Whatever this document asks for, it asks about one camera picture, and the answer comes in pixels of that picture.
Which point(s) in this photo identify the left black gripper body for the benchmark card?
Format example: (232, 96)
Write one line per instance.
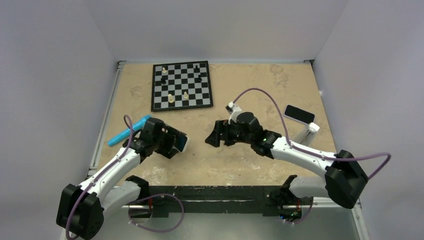
(169, 129)

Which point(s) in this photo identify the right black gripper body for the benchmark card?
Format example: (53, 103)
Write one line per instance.
(233, 134)

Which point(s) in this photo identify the phone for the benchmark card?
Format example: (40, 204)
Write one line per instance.
(181, 143)
(299, 115)

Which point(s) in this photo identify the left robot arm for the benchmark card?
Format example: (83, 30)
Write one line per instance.
(84, 207)

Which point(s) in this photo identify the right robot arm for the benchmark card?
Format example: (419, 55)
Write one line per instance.
(338, 176)

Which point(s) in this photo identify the phone in lilac case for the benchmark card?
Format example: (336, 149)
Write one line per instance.
(299, 115)

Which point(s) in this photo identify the white chess piece front left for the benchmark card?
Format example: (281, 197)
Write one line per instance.
(171, 98)

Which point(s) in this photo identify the black white chessboard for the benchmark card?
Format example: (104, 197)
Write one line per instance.
(181, 78)

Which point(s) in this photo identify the black chess piece back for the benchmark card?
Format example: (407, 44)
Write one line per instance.
(196, 69)

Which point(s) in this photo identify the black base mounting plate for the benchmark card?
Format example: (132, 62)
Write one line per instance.
(265, 200)

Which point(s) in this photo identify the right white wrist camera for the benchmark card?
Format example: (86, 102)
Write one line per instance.
(234, 111)

